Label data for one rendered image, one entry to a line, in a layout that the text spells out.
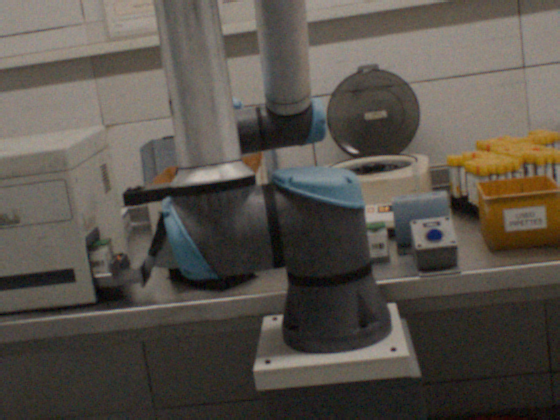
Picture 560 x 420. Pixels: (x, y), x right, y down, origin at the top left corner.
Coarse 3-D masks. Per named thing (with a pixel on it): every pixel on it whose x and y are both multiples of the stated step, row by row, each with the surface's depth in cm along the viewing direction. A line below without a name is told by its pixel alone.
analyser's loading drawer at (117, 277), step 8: (112, 264) 151; (144, 264) 151; (112, 272) 150; (120, 272) 154; (128, 272) 153; (136, 272) 153; (144, 272) 151; (96, 280) 150; (104, 280) 150; (112, 280) 150; (120, 280) 149; (128, 280) 149; (136, 280) 149; (144, 280) 150
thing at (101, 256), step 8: (88, 248) 151; (96, 248) 151; (104, 248) 151; (112, 248) 154; (96, 256) 150; (104, 256) 150; (112, 256) 153; (96, 264) 150; (104, 264) 150; (96, 272) 151; (104, 272) 151
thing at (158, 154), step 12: (156, 144) 208; (168, 144) 207; (144, 156) 209; (156, 156) 208; (168, 156) 208; (264, 156) 203; (276, 156) 203; (144, 168) 209; (156, 168) 208; (276, 168) 204; (144, 180) 209
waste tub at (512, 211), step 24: (480, 192) 148; (504, 192) 156; (528, 192) 155; (552, 192) 142; (480, 216) 155; (504, 216) 144; (528, 216) 143; (552, 216) 143; (504, 240) 145; (528, 240) 144; (552, 240) 143
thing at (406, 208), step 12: (444, 192) 152; (396, 204) 152; (408, 204) 151; (420, 204) 151; (432, 204) 150; (444, 204) 150; (396, 216) 152; (408, 216) 152; (420, 216) 151; (432, 216) 151; (444, 216) 150; (396, 228) 153; (408, 228) 152; (396, 240) 153; (408, 240) 153; (408, 252) 152
